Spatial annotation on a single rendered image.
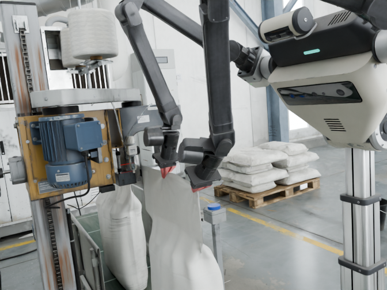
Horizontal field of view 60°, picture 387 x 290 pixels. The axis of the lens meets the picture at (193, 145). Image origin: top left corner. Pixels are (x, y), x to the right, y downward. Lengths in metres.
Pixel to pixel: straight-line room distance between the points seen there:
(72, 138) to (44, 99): 0.15
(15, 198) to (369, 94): 3.72
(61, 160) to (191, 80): 5.20
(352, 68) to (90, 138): 0.82
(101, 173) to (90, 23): 0.59
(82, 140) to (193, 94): 5.22
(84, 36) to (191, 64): 5.12
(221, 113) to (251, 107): 6.22
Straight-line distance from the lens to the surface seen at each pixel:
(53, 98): 1.18
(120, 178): 1.46
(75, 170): 1.21
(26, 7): 1.49
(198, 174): 0.99
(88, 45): 1.24
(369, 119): 1.15
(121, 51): 4.72
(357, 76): 1.04
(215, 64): 0.77
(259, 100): 7.20
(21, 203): 4.21
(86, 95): 1.23
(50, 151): 1.23
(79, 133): 1.13
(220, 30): 0.74
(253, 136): 7.11
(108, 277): 2.13
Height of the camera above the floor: 1.35
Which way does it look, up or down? 8 degrees down
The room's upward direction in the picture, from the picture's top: 5 degrees counter-clockwise
